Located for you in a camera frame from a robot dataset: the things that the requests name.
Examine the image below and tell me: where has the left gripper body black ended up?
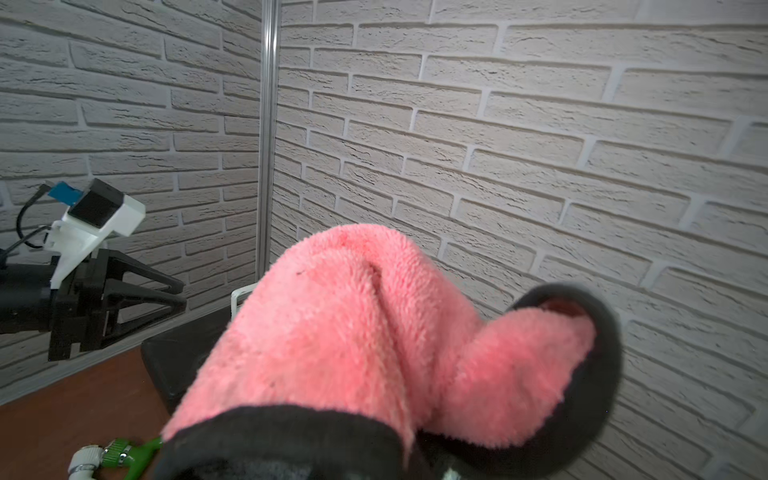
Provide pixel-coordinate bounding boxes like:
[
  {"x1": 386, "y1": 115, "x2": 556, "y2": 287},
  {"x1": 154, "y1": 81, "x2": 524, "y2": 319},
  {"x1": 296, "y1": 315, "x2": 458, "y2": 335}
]
[{"x1": 1, "y1": 258, "x2": 102, "y2": 361}]

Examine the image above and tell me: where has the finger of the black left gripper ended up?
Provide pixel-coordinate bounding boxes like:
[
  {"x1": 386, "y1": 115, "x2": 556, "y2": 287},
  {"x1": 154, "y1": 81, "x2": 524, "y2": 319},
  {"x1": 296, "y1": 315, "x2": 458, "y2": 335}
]
[
  {"x1": 98, "y1": 279, "x2": 187, "y2": 348},
  {"x1": 98, "y1": 249, "x2": 184, "y2": 294}
]

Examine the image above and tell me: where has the grey and pink cloth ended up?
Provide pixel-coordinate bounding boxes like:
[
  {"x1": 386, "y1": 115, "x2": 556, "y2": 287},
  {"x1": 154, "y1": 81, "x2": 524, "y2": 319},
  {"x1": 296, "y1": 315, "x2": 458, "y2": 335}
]
[{"x1": 153, "y1": 224, "x2": 623, "y2": 479}]

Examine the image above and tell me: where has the white small bookshelf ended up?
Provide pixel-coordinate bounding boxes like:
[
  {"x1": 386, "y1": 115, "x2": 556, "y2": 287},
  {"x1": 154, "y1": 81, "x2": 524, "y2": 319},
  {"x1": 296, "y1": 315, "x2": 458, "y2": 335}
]
[{"x1": 230, "y1": 283, "x2": 257, "y2": 320}]

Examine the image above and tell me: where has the black plastic tool case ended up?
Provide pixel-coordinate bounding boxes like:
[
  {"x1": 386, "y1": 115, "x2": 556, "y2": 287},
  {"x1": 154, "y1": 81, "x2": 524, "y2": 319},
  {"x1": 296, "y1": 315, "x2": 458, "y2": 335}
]
[{"x1": 140, "y1": 309, "x2": 231, "y2": 414}]

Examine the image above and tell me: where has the green and white spray nozzle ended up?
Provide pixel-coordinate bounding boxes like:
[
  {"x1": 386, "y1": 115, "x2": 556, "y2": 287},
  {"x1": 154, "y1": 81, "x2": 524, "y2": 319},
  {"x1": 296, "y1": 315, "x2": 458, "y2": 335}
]
[{"x1": 68, "y1": 437, "x2": 164, "y2": 480}]

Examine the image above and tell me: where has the aluminium corner post left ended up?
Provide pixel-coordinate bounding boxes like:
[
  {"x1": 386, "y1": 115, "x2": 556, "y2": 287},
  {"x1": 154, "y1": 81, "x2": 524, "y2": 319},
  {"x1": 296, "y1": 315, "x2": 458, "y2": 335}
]
[{"x1": 255, "y1": 0, "x2": 282, "y2": 280}]

